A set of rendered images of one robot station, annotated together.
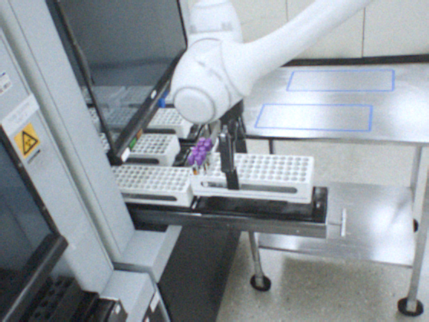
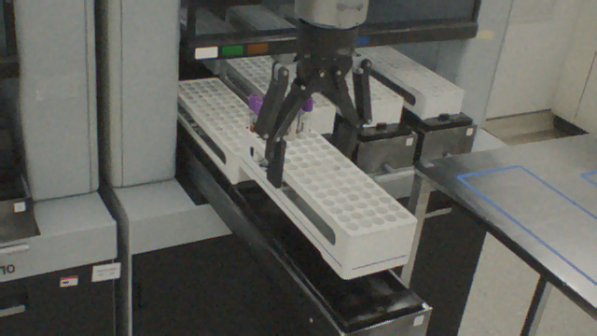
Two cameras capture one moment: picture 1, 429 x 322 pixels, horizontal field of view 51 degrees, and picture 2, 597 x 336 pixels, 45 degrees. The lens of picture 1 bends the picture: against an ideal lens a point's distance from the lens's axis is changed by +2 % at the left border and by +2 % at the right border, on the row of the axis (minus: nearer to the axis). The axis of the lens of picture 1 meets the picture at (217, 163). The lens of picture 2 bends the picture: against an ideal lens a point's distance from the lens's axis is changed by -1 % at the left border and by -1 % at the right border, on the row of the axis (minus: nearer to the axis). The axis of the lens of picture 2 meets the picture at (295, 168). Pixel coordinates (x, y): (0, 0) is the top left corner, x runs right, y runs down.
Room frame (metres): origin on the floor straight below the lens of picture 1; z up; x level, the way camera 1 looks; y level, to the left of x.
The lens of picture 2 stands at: (0.16, -0.54, 1.38)
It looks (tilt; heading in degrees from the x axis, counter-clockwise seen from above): 29 degrees down; 36
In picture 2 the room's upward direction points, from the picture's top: 7 degrees clockwise
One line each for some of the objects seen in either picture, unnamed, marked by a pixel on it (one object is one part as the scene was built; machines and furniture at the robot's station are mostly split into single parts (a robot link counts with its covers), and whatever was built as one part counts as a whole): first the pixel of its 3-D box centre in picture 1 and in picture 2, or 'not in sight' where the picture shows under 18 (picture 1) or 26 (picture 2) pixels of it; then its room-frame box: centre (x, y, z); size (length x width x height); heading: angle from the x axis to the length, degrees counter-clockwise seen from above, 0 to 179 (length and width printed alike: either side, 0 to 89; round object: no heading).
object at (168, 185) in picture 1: (143, 185); (224, 128); (0.98, 0.21, 0.83); 0.30 x 0.10 x 0.06; 68
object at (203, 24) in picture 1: (215, 41); not in sight; (0.86, -0.04, 1.25); 0.13 x 0.11 x 0.16; 163
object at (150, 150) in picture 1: (129, 151); (273, 94); (1.16, 0.26, 0.83); 0.30 x 0.10 x 0.06; 68
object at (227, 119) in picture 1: (228, 115); (324, 54); (0.87, -0.05, 1.07); 0.08 x 0.07 x 0.09; 158
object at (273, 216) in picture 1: (207, 204); (269, 208); (0.91, 0.05, 0.78); 0.73 x 0.14 x 0.09; 68
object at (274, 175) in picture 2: (232, 178); (276, 161); (0.82, -0.03, 0.93); 0.03 x 0.01 x 0.07; 68
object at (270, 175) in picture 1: (251, 175); (319, 189); (0.86, -0.08, 0.89); 0.30 x 0.10 x 0.06; 68
